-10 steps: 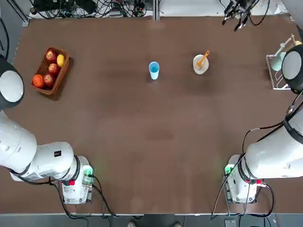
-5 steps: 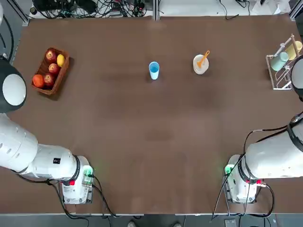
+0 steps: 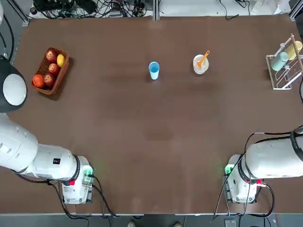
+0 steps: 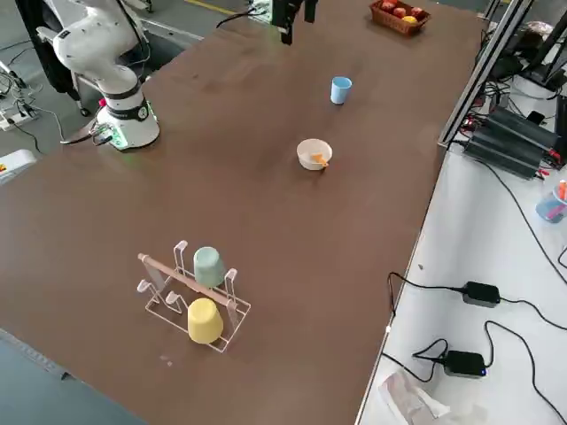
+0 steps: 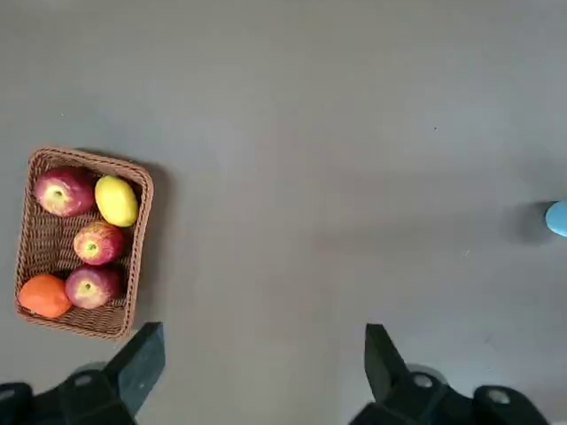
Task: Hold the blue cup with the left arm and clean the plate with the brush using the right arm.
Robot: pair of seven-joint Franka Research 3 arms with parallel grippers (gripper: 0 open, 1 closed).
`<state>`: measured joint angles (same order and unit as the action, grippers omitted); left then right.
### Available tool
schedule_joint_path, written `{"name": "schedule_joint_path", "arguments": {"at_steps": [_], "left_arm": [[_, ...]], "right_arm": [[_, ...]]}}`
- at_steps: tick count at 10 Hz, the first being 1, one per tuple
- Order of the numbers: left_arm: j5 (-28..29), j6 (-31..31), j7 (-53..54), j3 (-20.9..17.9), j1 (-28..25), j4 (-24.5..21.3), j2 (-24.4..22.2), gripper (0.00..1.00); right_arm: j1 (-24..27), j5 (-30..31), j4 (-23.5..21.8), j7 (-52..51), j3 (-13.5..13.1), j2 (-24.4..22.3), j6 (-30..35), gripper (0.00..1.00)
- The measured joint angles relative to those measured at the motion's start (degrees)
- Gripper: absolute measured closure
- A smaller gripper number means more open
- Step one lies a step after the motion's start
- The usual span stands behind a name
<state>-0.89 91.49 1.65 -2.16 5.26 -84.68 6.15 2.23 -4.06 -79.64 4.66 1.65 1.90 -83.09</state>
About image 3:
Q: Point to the blue plastic cup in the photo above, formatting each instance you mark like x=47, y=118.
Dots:
x=154, y=71

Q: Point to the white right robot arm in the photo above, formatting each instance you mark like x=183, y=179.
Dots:
x=272, y=158

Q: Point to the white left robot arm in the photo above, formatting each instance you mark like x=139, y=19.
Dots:
x=16, y=146

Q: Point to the pale green cup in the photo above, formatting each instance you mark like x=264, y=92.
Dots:
x=279, y=61

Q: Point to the pale yellow cup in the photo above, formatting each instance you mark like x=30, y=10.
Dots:
x=294, y=50

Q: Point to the cream bowl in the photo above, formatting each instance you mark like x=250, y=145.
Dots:
x=200, y=68

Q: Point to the brown wicker basket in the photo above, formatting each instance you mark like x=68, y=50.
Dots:
x=60, y=78

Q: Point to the yellow lemon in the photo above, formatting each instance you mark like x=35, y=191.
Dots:
x=60, y=60

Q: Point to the red apple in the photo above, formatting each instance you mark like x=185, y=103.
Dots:
x=49, y=80
x=50, y=56
x=54, y=68

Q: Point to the orange fruit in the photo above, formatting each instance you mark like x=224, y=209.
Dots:
x=38, y=81

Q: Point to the grey foot pedal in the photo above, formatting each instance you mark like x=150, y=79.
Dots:
x=230, y=223

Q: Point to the dark tape roll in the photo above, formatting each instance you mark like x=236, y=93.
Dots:
x=33, y=10

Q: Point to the aluminium frame post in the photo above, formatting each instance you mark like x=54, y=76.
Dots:
x=297, y=10
x=156, y=10

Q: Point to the aluminium frame rail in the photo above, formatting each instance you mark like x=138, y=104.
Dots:
x=22, y=13

